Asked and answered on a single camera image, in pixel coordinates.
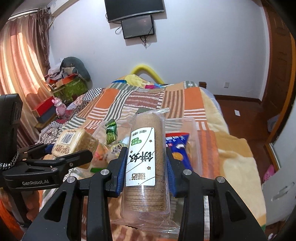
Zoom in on black cables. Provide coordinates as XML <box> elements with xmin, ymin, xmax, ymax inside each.
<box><xmin>141</xmin><ymin>35</ymin><xmax>153</xmax><ymax>48</ymax></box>

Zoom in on black white checkered cloth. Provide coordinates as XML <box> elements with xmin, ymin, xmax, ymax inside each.
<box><xmin>74</xmin><ymin>88</ymin><xmax>104</xmax><ymax>109</ymax></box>

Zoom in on orange bread packet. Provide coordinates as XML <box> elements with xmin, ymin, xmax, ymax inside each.
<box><xmin>91</xmin><ymin>142</ymin><xmax>109</xmax><ymax>168</ymax></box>

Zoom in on green patterned box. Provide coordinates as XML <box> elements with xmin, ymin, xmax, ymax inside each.
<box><xmin>53</xmin><ymin>77</ymin><xmax>88</xmax><ymax>103</ymax></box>

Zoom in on round biscuit sleeve packet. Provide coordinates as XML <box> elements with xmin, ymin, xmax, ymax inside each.
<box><xmin>119</xmin><ymin>108</ymin><xmax>182</xmax><ymax>233</ymax></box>

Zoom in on cream patterned fleece blanket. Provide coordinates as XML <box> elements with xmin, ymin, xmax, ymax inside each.
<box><xmin>199</xmin><ymin>86</ymin><xmax>266</xmax><ymax>232</ymax></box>

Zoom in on black wall television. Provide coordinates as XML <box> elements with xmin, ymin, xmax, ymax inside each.
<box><xmin>104</xmin><ymin>0</ymin><xmax>165</xmax><ymax>23</ymax></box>

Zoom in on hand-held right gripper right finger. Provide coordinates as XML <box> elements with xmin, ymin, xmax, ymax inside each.
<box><xmin>165</xmin><ymin>147</ymin><xmax>266</xmax><ymax>241</ymax></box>

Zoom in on brown wooden door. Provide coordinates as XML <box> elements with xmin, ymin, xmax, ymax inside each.
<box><xmin>261</xmin><ymin>0</ymin><xmax>296</xmax><ymax>121</ymax></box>

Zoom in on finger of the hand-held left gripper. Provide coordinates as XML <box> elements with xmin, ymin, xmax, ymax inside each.
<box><xmin>23</xmin><ymin>149</ymin><xmax>93</xmax><ymax>173</ymax></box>
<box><xmin>17</xmin><ymin>143</ymin><xmax>56</xmax><ymax>161</ymax></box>

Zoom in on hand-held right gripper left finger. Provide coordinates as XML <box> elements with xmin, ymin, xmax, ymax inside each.
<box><xmin>25</xmin><ymin>146</ymin><xmax>129</xmax><ymax>241</ymax></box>

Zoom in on white suitcase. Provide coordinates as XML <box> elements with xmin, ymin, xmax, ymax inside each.
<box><xmin>262</xmin><ymin>171</ymin><xmax>296</xmax><ymax>220</ymax></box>

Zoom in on yellow cloth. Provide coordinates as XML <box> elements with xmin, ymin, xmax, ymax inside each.
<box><xmin>125</xmin><ymin>74</ymin><xmax>148</xmax><ymax>87</ymax></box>

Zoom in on small black wall monitor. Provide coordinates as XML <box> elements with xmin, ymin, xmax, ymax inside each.
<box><xmin>121</xmin><ymin>14</ymin><xmax>155</xmax><ymax>39</ymax></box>

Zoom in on dark green snack packet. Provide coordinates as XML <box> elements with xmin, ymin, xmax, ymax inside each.
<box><xmin>105</xmin><ymin>119</ymin><xmax>119</xmax><ymax>145</ymax></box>

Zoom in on clear plastic container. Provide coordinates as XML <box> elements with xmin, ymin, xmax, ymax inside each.
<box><xmin>96</xmin><ymin>116</ymin><xmax>204</xmax><ymax>180</ymax></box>

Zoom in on dark blue box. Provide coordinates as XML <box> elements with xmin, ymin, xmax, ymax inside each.
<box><xmin>37</xmin><ymin>111</ymin><xmax>57</xmax><ymax>123</ymax></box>

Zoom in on pink striped curtain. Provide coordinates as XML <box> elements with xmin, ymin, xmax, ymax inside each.
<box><xmin>0</xmin><ymin>6</ymin><xmax>55</xmax><ymax>149</ymax></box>

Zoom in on yellow foam tube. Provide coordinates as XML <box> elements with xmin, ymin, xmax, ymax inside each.
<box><xmin>131</xmin><ymin>65</ymin><xmax>163</xmax><ymax>84</ymax></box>

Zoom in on pink slipper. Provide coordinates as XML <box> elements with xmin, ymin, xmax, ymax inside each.
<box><xmin>264</xmin><ymin>164</ymin><xmax>275</xmax><ymax>183</ymax></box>

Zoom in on pink plush toy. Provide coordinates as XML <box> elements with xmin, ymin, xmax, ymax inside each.
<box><xmin>54</xmin><ymin>97</ymin><xmax>66</xmax><ymax>117</ymax></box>

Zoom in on red box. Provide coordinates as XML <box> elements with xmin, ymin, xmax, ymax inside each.
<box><xmin>32</xmin><ymin>96</ymin><xmax>56</xmax><ymax>117</ymax></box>

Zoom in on blue cracker packet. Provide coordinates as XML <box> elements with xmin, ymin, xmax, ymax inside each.
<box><xmin>165</xmin><ymin>133</ymin><xmax>193</xmax><ymax>172</ymax></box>

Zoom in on beige cake packet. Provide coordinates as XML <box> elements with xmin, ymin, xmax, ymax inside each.
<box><xmin>51</xmin><ymin>128</ymin><xmax>99</xmax><ymax>171</ymax></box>

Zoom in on white sliding wardrobe door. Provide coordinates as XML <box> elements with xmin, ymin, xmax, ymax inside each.
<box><xmin>266</xmin><ymin>102</ymin><xmax>296</xmax><ymax>181</ymax></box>

